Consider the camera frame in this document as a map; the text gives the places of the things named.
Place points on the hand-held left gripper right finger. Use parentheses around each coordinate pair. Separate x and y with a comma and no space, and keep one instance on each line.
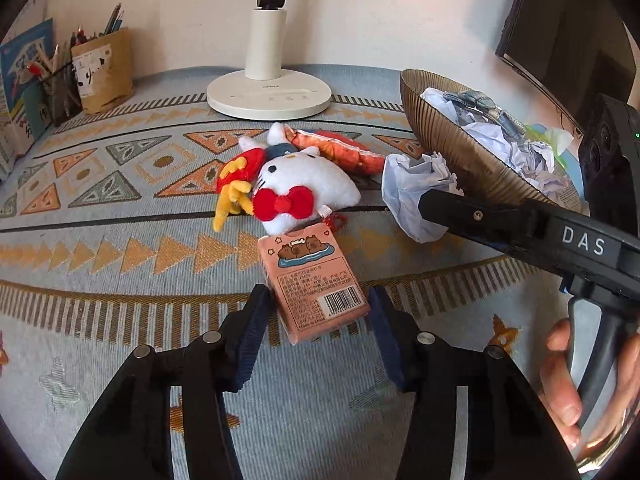
(387,335)

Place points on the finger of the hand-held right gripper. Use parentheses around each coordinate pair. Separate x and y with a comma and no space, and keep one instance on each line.
(475,215)

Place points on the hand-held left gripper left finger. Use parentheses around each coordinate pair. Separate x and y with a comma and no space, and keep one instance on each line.
(255,330)

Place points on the white paper ball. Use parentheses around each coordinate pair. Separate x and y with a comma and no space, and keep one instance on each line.
(487,136)
(440,102)
(535,162)
(410,195)

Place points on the pink card box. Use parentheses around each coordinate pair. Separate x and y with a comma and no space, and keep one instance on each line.
(310,285)

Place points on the brown ribbed glass bowl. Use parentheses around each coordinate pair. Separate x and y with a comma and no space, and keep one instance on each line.
(450,145)

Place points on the grey plaid fabric bow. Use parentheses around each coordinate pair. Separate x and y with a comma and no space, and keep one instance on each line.
(482,102)

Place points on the person's right hand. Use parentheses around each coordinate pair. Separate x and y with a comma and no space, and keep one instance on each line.
(557,385)

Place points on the light green crumpled wrapper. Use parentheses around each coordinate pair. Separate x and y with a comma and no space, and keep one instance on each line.
(555,136)

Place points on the red shrimp plush toy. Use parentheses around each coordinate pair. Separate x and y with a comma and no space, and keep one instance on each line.
(345,152)

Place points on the french fries plush toy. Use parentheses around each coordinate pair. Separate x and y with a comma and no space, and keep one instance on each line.
(237,185)

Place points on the white cat plush toy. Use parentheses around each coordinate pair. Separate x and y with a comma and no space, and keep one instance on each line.
(310,175)

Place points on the blue patterned woven mat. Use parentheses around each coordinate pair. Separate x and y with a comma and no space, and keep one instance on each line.
(125,210)

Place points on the black monitor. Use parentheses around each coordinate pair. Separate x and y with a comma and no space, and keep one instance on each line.
(560,25)

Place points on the white desk lamp base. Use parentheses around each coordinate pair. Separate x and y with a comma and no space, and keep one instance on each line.
(267,95)

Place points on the kraft paper pen holder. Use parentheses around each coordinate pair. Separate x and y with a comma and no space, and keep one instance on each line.
(105,75)

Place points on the black mesh pen holder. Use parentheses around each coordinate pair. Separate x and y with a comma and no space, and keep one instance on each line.
(62,95)

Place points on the bundle of pencils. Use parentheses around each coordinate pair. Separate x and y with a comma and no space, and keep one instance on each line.
(50,60)

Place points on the bundle of coloured pens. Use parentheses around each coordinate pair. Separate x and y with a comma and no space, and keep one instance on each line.
(107,22)

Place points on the blue cover workbook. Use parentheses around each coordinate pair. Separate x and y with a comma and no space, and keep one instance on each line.
(25,60)

